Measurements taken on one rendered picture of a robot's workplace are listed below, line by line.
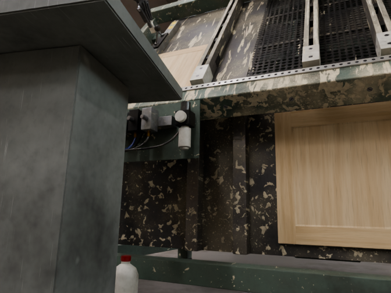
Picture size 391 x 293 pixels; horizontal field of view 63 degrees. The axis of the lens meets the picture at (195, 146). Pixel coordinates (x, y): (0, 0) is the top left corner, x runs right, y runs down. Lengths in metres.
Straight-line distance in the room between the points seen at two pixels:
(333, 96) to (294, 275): 0.63
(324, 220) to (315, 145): 0.30
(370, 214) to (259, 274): 0.48
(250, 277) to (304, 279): 0.18
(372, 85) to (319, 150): 0.33
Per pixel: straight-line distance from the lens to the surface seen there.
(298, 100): 1.25
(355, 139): 1.40
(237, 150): 1.41
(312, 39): 1.49
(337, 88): 1.22
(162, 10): 2.57
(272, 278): 1.18
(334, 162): 1.38
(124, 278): 1.24
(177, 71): 1.69
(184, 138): 1.22
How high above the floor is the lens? 0.35
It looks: 12 degrees up
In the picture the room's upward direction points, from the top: 1 degrees clockwise
